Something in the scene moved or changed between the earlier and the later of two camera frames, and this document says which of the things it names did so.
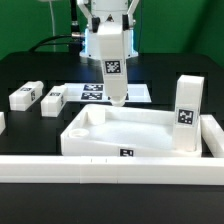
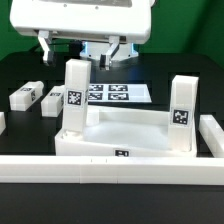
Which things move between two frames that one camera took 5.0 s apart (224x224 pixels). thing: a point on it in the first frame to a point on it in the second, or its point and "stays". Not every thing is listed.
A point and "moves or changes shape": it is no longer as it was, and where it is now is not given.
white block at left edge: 2,122 stays
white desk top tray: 124,131 stays
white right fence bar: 213,135 stays
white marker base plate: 95,93 stays
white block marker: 187,112 moves or changes shape
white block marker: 114,61 to 77,76
